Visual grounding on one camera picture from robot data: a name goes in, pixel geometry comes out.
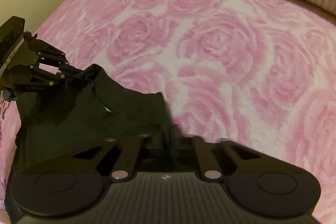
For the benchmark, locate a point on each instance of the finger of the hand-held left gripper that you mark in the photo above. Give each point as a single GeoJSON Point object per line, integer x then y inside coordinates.
{"type": "Point", "coordinates": [52, 52]}
{"type": "Point", "coordinates": [44, 77]}

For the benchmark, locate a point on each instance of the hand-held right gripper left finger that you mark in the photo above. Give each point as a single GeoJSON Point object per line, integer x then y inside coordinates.
{"type": "Point", "coordinates": [151, 142]}

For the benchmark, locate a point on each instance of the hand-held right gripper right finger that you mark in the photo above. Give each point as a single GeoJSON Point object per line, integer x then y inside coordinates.
{"type": "Point", "coordinates": [183, 144]}

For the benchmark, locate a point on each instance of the pink floral blanket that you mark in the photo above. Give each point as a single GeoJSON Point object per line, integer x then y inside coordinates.
{"type": "Point", "coordinates": [223, 56]}

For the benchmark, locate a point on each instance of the black shirt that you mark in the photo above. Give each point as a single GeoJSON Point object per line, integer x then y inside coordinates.
{"type": "Point", "coordinates": [92, 113]}

